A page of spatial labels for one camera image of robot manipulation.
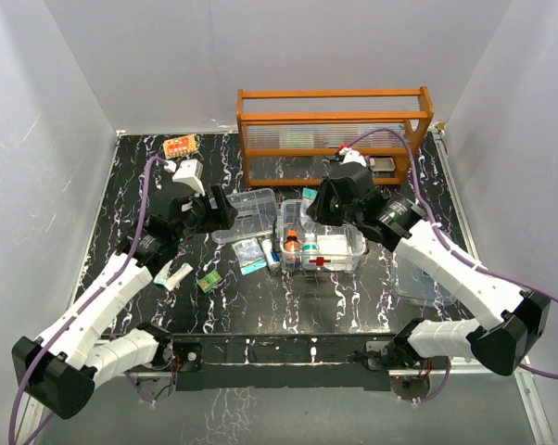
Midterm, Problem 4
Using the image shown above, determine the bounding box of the teal header plastic packet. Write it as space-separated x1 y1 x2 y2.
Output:
299 187 317 233

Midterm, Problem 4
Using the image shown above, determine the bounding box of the amber bottle orange cap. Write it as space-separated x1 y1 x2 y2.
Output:
284 229 301 261

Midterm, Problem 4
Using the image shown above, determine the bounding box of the white blue gauze packet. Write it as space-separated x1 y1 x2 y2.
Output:
317 235 349 255

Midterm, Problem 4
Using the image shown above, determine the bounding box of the white medicine bottle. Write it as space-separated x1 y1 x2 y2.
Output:
302 233 318 254

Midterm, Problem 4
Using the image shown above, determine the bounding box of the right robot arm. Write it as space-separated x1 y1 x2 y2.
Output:
307 162 551 376

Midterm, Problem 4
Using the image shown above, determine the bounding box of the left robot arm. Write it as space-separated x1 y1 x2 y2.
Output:
11 184 237 419

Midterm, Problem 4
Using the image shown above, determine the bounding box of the clear medicine kit box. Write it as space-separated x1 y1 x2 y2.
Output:
276 199 366 273

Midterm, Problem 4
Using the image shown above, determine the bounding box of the clear kit box lid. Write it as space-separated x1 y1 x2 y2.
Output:
391 254 456 307

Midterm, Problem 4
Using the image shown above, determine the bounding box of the clear compartment organizer tray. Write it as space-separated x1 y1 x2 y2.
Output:
211 188 277 245

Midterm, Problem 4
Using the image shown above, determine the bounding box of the open cardboard box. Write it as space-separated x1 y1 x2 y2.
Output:
370 157 396 173

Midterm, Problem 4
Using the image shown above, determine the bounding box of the green wind oil box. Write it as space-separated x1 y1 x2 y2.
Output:
197 270 222 293

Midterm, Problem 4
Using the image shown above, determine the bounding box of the orange snack packet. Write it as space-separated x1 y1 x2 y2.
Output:
163 134 198 159

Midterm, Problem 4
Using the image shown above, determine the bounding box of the orange wooden shelf rack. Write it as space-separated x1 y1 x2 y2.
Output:
236 86 435 187

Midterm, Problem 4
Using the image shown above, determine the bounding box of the white paper sachet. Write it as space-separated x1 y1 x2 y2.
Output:
153 261 193 291

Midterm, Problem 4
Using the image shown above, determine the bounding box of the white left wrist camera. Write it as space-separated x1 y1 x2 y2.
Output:
164 159 205 196

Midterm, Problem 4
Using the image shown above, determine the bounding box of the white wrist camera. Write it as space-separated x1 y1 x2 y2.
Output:
164 159 205 196
337 146 367 168

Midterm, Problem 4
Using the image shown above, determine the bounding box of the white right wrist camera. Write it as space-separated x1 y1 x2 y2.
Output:
337 146 367 168

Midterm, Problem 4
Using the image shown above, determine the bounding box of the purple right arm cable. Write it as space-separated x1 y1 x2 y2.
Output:
338 127 558 403

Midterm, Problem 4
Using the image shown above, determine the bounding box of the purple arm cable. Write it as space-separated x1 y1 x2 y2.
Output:
7 156 173 441
338 127 558 403

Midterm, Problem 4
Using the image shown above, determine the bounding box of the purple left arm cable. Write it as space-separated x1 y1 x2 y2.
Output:
7 156 173 441

